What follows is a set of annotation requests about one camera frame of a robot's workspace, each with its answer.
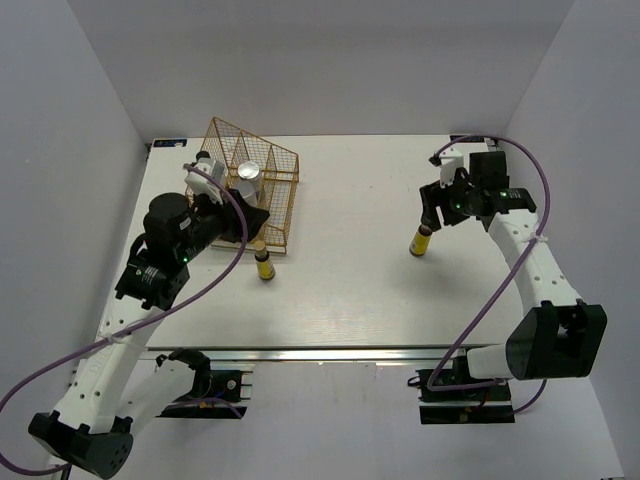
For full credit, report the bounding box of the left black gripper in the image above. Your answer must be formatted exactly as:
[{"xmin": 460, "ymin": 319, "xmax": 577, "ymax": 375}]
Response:
[{"xmin": 175, "ymin": 185, "xmax": 270, "ymax": 263}]

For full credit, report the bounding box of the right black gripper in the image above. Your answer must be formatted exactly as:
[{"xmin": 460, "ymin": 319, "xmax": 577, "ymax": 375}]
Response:
[{"xmin": 419, "ymin": 169, "xmax": 479, "ymax": 232}]

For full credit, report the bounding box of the white jar blue label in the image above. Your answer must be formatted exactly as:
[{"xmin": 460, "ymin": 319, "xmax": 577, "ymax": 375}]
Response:
[{"xmin": 237, "ymin": 161, "xmax": 263, "ymax": 198}]

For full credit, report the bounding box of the small yellow bottle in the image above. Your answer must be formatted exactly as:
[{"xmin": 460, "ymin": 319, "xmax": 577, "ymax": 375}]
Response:
[
  {"xmin": 409, "ymin": 225, "xmax": 433, "ymax": 257},
  {"xmin": 253, "ymin": 240, "xmax": 276, "ymax": 281}
]

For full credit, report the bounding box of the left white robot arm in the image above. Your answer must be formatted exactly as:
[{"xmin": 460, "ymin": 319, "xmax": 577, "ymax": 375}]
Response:
[{"xmin": 28, "ymin": 190, "xmax": 269, "ymax": 479}]

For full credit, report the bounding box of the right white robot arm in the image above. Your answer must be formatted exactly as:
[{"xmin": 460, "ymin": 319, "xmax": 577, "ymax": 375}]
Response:
[{"xmin": 420, "ymin": 147, "xmax": 607, "ymax": 399}]

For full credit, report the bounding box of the right blue table sticker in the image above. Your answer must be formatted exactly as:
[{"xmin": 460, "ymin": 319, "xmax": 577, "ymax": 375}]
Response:
[{"xmin": 449, "ymin": 134, "xmax": 485, "ymax": 143}]

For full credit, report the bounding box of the blue table sticker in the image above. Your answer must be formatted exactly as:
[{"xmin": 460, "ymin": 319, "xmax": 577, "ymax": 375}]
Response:
[
  {"xmin": 152, "ymin": 138, "xmax": 187, "ymax": 148},
  {"xmin": 449, "ymin": 134, "xmax": 485, "ymax": 143}
]

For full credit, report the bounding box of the left blue table sticker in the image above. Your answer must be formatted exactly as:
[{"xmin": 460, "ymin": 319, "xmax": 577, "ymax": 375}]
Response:
[{"xmin": 152, "ymin": 138, "xmax": 187, "ymax": 148}]

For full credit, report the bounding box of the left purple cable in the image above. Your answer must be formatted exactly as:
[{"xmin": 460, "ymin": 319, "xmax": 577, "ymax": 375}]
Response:
[{"xmin": 0, "ymin": 163, "xmax": 249, "ymax": 474}]

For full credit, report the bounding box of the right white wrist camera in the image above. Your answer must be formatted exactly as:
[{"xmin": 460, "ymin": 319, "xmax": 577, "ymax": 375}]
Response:
[{"xmin": 429, "ymin": 147, "xmax": 464, "ymax": 188}]

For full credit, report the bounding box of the gold wire basket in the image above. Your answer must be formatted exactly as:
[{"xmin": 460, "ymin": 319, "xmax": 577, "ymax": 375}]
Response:
[{"xmin": 201, "ymin": 117, "xmax": 299, "ymax": 254}]

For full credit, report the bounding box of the aluminium front rail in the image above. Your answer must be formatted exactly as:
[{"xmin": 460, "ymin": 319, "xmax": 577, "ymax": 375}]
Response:
[{"xmin": 139, "ymin": 347, "xmax": 501, "ymax": 364}]

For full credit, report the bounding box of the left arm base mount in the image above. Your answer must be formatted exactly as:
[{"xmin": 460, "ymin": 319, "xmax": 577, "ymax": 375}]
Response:
[{"xmin": 158, "ymin": 364, "xmax": 254, "ymax": 420}]

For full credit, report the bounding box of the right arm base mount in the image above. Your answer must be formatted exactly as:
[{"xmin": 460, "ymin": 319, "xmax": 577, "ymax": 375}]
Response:
[{"xmin": 407, "ymin": 369, "xmax": 515, "ymax": 425}]

